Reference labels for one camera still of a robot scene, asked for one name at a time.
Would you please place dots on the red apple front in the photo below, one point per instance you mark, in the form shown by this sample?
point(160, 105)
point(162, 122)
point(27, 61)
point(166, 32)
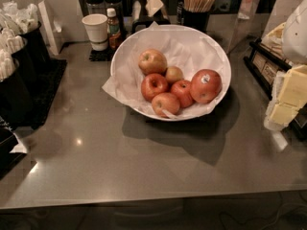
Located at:
point(165, 102)

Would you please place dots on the small yellow-red apple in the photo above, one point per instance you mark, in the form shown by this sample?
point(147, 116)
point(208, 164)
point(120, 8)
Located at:
point(173, 74)

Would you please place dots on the white napkin dispenser box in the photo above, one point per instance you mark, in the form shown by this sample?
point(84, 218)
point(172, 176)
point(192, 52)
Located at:
point(52, 27)

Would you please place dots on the white paper bowl liner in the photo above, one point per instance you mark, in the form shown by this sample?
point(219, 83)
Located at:
point(185, 51)

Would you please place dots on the black cup of wooden stirrers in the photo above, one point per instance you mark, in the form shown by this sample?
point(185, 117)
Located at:
point(196, 13)

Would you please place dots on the black napkin holder with napkin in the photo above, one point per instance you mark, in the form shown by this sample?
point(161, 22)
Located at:
point(145, 12)

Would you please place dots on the red apple middle left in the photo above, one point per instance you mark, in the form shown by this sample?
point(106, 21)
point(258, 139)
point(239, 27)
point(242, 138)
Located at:
point(152, 85)

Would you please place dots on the black tub with sachets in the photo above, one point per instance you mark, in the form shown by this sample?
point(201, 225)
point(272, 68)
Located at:
point(18, 25)

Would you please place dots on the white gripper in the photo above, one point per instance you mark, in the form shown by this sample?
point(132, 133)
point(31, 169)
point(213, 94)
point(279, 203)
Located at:
point(295, 37)

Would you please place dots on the small amber sauce bottle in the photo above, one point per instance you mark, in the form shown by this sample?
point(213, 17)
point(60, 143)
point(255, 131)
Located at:
point(114, 32)

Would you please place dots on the white paper cup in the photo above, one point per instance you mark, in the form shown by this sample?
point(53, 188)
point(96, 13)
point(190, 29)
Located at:
point(96, 27)

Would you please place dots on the black tub with white cutlery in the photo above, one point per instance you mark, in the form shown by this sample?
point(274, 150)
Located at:
point(19, 61)

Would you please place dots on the black condiment packet rack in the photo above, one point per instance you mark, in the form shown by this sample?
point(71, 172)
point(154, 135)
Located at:
point(264, 64)

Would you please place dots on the red apple centre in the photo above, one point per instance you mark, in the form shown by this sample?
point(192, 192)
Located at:
point(181, 89)

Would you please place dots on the black front cutlery tub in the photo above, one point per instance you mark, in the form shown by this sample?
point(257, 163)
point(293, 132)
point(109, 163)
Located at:
point(15, 99)

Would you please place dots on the yellowish apple back left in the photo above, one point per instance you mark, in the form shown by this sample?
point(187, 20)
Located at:
point(152, 61)

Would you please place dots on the small black coaster mat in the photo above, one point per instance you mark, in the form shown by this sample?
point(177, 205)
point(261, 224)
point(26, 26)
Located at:
point(105, 55)

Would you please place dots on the white bowl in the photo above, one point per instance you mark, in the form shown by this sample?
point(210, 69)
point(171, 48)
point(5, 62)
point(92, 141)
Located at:
point(188, 42)

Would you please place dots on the large red stickered apple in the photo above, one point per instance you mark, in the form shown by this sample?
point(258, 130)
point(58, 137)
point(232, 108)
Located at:
point(206, 84)

